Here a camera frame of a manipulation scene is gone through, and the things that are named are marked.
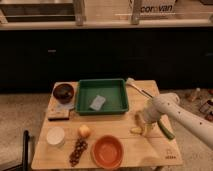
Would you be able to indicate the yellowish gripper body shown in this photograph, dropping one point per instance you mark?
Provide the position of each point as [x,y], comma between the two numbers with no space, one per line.
[140,121]

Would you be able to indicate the yellow banana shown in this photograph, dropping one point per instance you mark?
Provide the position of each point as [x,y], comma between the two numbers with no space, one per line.
[144,129]

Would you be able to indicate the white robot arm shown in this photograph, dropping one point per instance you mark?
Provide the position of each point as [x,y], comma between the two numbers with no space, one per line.
[169,104]

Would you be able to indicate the red bowl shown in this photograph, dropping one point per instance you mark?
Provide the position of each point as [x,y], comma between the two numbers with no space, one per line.
[107,152]

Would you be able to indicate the dark brown bowl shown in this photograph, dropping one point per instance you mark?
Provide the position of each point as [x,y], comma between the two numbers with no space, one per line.
[63,93]

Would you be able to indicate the green cucumber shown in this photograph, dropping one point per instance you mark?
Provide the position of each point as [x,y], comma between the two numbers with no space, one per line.
[165,131]

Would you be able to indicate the grey sponge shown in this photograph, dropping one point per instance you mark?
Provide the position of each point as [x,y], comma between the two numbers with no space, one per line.
[97,103]

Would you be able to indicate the green plastic tray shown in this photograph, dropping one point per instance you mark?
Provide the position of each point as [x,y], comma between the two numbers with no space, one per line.
[114,90]

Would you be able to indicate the orange apple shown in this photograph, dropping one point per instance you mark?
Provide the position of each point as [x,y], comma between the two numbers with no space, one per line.
[84,131]

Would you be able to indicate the bunch of dark grapes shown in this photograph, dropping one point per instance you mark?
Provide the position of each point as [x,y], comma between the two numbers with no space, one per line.
[80,146]

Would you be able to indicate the wooden block brush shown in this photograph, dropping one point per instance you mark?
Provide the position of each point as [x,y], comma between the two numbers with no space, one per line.
[60,111]

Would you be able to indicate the white cup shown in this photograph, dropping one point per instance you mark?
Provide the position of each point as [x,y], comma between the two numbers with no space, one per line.
[55,136]

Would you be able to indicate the cardboard box with text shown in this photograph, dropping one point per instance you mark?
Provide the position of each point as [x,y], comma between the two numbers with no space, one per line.
[157,6]

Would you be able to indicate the spatula with black handle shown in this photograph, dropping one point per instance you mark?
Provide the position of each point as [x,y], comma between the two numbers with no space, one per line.
[131,82]

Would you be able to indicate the black chair frame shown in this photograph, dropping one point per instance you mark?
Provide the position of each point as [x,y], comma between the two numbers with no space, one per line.
[26,153]

